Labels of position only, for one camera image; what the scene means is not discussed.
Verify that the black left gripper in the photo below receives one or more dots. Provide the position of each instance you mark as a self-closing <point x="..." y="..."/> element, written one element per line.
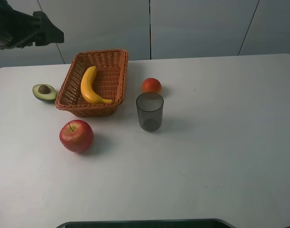
<point x="20" y="30"/>

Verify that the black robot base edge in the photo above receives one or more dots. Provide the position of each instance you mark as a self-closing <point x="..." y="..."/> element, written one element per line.
<point x="170" y="223"/>

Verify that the yellow banana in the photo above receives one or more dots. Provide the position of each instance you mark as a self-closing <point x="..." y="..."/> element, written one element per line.
<point x="86" y="87"/>

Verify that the halved avocado with pit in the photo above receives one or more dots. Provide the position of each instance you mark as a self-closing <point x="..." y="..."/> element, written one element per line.
<point x="45" y="93"/>

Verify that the woven orange wicker basket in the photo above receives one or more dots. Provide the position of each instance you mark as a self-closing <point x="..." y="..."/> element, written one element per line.
<point x="110" y="82"/>

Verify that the round orange bread bun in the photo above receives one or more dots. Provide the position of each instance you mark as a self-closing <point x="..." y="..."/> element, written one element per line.
<point x="151" y="85"/>

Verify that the dark translucent plastic cup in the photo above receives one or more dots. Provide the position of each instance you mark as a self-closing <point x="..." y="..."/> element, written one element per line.
<point x="150" y="111"/>

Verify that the red apple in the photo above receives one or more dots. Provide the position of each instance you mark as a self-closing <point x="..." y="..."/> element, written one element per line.
<point x="76" y="136"/>

